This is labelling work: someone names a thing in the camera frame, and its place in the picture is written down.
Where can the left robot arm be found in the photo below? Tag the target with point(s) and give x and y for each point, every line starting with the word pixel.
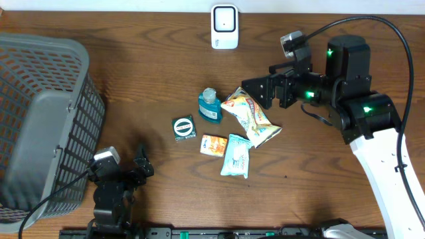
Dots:
pixel 113 196

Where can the green square box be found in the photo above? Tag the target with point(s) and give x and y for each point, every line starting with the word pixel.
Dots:
pixel 184 128

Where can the grey plastic basket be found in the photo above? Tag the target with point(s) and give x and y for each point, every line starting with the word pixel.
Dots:
pixel 51 119

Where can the teal mouthwash bottle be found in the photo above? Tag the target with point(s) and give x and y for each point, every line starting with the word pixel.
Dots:
pixel 209 106

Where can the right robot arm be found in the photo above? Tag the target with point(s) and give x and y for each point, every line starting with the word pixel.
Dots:
pixel 368 121

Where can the yellow snack bag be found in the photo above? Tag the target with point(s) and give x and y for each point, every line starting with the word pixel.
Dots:
pixel 250 116

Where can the white barcode scanner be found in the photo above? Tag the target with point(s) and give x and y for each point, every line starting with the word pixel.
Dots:
pixel 224 27

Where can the orange tissue packet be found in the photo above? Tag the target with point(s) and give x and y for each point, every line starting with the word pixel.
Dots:
pixel 213 145

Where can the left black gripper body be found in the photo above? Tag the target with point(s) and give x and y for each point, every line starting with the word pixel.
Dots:
pixel 123 187

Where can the light blue wipes packet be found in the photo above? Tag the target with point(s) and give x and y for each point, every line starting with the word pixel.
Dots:
pixel 236 159

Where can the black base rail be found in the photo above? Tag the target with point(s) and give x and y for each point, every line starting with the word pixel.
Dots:
pixel 168 233

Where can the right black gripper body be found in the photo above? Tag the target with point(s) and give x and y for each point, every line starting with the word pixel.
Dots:
pixel 311 87

